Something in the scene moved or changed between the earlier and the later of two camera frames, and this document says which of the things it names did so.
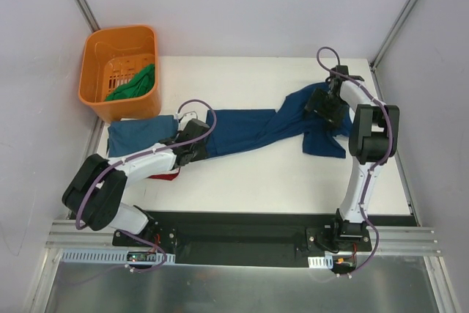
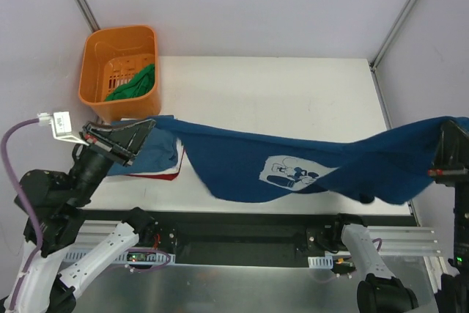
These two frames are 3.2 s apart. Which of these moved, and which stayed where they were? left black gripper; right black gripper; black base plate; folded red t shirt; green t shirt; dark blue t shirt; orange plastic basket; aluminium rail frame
Moved: left black gripper; right black gripper; dark blue t shirt
Stayed: orange plastic basket; green t shirt; folded red t shirt; black base plate; aluminium rail frame
